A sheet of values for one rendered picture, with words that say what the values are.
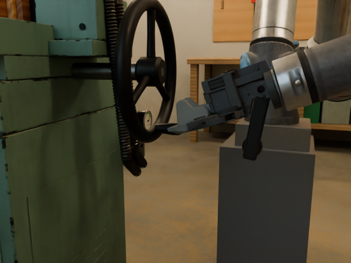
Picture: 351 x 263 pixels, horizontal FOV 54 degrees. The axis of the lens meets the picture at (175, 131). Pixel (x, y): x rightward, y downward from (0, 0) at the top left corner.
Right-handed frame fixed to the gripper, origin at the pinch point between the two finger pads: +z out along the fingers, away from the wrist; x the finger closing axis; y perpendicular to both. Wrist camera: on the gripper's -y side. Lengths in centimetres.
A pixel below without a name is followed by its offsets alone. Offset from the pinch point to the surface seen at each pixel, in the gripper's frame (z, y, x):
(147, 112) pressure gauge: 17.3, 4.7, -30.1
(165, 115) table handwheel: 5.1, 3.2, -11.2
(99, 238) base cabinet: 33.0, -21.6, -10.3
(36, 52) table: 17.6, 22.0, 7.6
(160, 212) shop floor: 63, -51, -108
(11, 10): 23.3, 33.0, 2.7
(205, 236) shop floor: 35, -62, -88
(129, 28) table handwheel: -1.0, 19.2, 7.4
